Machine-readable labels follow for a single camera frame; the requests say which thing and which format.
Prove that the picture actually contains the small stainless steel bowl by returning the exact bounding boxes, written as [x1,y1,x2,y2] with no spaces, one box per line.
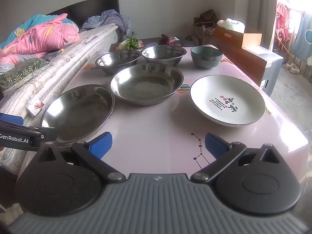
[95,50,141,75]

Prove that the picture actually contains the blue hanging towel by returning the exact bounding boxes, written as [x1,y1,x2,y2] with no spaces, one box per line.
[291,11,312,63]

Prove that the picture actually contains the brown paper bag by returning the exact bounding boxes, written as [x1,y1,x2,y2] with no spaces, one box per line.
[200,9,219,25]

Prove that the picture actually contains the yellow stick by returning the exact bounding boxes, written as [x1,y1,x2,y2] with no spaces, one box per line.
[274,34,292,54]

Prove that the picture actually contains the green leafy vegetable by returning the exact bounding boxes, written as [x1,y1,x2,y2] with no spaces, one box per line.
[119,37,141,51]

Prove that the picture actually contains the teal ceramic bowl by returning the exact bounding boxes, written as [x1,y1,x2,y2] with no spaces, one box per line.
[190,46,224,69]

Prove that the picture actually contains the open cardboard box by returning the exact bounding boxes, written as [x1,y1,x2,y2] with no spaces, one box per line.
[187,17,216,46]

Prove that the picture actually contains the brown cardboard box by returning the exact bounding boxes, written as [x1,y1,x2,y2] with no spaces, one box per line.
[214,26,263,49]

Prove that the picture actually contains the white quilted mattress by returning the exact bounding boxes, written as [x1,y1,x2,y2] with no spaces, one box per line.
[0,23,122,176]

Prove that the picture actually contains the white plastic bag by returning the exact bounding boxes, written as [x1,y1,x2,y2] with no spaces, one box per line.
[216,18,246,34]

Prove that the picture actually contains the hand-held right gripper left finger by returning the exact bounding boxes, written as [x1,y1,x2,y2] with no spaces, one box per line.
[36,132,126,183]

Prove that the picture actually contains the green patterned pillow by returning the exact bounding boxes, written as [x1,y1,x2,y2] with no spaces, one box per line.
[0,58,53,94]

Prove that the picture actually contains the fuzzy light clothing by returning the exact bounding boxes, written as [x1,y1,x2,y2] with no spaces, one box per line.
[0,202,24,225]

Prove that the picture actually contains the black bed headboard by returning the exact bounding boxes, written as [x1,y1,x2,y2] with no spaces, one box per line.
[46,0,120,23]

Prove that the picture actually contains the red cabbage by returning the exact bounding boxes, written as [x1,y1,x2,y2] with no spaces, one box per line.
[158,34,180,46]

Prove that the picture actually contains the mattress paper tag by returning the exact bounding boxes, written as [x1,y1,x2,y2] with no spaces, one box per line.
[27,98,46,117]

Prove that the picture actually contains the wide stainless steel bowl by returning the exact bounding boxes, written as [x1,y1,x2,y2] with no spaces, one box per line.
[141,45,187,67]

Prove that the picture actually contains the pink and blue quilt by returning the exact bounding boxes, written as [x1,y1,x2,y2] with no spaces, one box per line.
[0,13,80,65]

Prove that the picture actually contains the deep stainless steel plate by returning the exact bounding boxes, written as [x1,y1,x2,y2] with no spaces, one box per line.
[110,63,184,106]

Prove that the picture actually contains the pink printed tablecloth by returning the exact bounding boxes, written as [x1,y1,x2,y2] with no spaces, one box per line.
[17,44,310,184]

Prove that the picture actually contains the grey box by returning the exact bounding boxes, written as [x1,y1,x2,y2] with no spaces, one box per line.
[244,46,285,97]

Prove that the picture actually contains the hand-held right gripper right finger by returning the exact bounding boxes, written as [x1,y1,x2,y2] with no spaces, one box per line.
[191,133,281,183]

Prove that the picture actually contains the pink hanging clothes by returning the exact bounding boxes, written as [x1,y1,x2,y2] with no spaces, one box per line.
[275,1,291,41]

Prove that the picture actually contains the grey purple crumpled clothing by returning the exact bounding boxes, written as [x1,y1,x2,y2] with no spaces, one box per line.
[82,9,132,39]

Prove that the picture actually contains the shallow stainless steel plate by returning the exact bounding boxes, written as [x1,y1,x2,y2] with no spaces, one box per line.
[40,84,115,143]

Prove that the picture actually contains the large grey carton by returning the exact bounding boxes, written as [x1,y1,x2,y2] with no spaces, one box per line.
[214,39,269,87]

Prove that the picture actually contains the dark low table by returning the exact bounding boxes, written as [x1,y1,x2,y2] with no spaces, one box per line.
[108,37,193,52]

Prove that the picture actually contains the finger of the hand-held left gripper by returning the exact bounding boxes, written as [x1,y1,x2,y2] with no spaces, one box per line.
[0,113,42,135]

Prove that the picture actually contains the white ceramic printed plate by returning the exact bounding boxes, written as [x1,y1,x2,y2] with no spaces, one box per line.
[190,75,266,127]

